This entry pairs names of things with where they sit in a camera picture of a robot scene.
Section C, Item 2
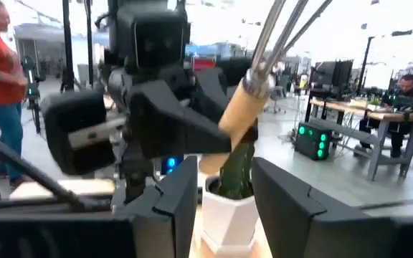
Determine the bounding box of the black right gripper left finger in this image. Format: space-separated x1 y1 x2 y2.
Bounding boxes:
115 156 199 258

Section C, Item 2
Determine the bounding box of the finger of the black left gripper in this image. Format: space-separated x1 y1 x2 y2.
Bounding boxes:
129 80 232 158
191 67 231 125

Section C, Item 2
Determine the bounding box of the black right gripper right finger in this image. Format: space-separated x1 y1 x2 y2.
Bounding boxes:
252 156 394 258

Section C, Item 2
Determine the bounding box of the white faceted plant pot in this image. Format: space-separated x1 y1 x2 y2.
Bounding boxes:
199 175 261 257

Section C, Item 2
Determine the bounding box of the black stand pole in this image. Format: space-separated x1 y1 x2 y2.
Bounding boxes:
84 0 95 87
60 0 77 92

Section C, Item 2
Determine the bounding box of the dark green cactus plant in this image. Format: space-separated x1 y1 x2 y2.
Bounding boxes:
217 141 256 201

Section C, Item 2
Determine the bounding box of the black computer with green lights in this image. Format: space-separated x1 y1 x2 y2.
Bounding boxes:
294 122 333 161

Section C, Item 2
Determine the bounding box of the light wooden board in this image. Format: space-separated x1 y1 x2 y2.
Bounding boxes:
9 178 116 201

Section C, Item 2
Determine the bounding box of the black computer monitor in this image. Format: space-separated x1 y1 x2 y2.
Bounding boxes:
312 59 354 90

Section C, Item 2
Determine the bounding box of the wooden table with grey legs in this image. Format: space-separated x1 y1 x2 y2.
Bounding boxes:
309 98 413 182

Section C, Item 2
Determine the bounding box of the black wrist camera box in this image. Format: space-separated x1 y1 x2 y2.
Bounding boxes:
40 90 128 176

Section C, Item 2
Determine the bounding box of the black metal table frame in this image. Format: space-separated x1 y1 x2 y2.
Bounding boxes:
0 107 413 216

